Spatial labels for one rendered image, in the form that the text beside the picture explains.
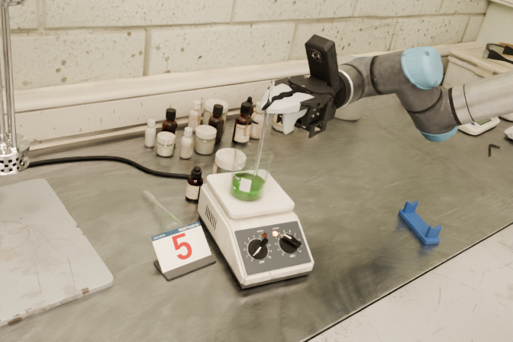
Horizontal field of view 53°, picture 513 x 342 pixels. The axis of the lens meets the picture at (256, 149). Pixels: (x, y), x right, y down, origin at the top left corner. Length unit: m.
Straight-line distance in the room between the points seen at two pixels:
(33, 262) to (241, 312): 0.31
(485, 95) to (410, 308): 0.40
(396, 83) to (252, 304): 0.46
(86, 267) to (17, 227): 0.15
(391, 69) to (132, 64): 0.56
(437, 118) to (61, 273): 0.71
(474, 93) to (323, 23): 0.61
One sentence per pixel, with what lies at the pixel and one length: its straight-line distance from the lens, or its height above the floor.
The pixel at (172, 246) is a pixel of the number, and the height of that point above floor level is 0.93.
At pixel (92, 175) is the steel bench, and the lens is 1.04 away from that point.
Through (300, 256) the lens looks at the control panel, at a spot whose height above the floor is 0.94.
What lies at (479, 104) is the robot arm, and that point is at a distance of 1.02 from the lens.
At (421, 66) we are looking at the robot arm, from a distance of 0.94.
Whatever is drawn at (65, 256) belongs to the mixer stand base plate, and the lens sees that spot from 0.84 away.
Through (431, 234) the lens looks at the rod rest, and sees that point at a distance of 1.04.
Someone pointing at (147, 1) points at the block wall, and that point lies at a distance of 1.15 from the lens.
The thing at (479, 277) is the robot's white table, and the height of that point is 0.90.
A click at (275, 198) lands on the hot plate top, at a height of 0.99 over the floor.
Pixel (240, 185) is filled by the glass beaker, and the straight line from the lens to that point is 0.83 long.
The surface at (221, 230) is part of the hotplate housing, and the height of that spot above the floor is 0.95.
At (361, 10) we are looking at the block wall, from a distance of 1.61.
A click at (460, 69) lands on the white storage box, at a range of 1.88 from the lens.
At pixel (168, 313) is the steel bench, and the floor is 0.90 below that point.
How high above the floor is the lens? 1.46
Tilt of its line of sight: 28 degrees down
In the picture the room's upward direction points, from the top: 11 degrees clockwise
